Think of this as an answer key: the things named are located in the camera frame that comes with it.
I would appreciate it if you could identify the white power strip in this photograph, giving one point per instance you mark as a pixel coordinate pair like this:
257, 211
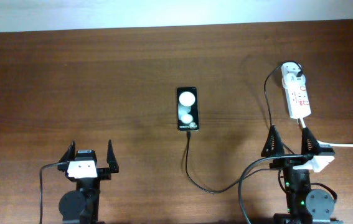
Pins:
298, 102

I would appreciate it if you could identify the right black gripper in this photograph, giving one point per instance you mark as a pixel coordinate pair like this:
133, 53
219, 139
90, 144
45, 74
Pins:
277, 149

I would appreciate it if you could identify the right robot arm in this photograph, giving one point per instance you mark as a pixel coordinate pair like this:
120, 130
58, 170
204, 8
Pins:
307, 202

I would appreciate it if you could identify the white USB charger adapter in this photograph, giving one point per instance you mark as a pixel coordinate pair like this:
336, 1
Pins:
292, 75

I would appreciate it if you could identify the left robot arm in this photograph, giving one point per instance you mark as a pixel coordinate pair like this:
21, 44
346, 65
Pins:
82, 204

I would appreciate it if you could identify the black smartphone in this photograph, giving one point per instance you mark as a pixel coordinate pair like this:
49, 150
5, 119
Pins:
187, 109

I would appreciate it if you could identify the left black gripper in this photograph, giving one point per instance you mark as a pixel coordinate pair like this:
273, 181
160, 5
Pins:
104, 173

